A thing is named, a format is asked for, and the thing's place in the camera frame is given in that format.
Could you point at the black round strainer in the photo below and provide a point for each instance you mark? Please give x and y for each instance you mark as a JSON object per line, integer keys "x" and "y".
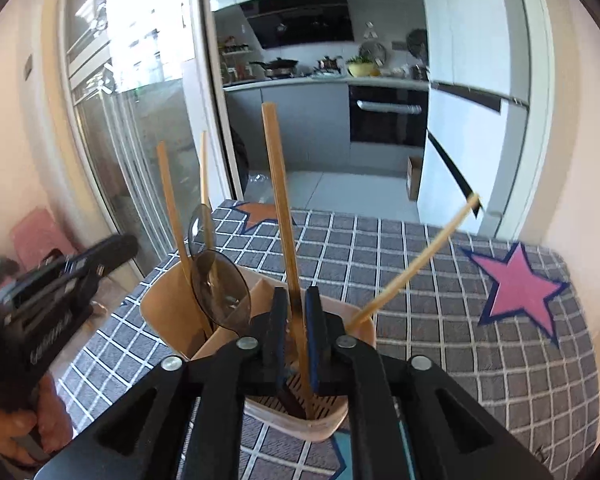
{"x": 417, "y": 42}

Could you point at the black wok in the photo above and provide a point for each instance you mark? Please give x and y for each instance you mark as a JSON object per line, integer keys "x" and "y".
{"x": 280, "y": 66}

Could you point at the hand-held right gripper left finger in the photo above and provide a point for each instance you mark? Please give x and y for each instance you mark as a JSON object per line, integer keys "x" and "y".
{"x": 281, "y": 355}

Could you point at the white refrigerator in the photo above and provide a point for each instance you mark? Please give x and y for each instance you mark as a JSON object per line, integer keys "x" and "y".
{"x": 460, "y": 35}

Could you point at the yellow-green bowl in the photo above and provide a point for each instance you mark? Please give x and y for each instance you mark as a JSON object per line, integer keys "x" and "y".
{"x": 362, "y": 69}

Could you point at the round wall plate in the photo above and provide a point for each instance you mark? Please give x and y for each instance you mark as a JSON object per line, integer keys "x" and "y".
{"x": 372, "y": 50}

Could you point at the person's left hand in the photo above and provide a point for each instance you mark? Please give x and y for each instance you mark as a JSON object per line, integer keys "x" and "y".
{"x": 25, "y": 430}

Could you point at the pink plastic stool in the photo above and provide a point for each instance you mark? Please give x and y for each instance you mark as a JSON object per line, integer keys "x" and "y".
{"x": 35, "y": 235}

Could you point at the black range hood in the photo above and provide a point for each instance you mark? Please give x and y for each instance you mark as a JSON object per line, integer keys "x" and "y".
{"x": 300, "y": 25}

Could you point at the grey checked star tablecloth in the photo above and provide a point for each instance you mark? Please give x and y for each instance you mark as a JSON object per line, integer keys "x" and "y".
{"x": 430, "y": 360}

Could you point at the grey kitchen counter cabinets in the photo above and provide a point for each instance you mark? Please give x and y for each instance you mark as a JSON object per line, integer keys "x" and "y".
{"x": 290, "y": 125}

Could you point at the blue-patterned bamboo chopstick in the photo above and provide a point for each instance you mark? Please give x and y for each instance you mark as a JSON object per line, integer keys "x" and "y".
{"x": 420, "y": 260}

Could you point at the small cardboard box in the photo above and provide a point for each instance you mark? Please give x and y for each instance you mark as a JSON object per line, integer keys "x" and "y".
{"x": 414, "y": 177}

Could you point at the steel cooking pot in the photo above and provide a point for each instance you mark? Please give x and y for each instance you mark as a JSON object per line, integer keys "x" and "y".
{"x": 328, "y": 64}

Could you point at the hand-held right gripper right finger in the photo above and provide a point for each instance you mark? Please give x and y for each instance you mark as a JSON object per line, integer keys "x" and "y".
{"x": 312, "y": 345}

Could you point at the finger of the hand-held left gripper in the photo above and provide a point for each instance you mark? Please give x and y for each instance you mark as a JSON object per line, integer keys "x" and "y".
{"x": 115, "y": 250}

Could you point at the white wall ornament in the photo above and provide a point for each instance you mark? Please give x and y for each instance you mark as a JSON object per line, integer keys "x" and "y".
{"x": 369, "y": 31}

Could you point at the dark translucent plastic spoon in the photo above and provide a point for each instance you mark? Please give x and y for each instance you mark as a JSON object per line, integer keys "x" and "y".
{"x": 196, "y": 232}
{"x": 220, "y": 295}

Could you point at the beige plastic utensil holder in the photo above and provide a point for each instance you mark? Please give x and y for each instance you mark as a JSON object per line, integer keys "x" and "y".
{"x": 165, "y": 320}

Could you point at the sliding glass door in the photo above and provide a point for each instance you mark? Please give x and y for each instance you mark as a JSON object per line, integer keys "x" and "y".
{"x": 130, "y": 110}

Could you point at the black built-in oven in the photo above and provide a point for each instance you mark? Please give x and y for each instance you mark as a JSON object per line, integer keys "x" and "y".
{"x": 385, "y": 125}

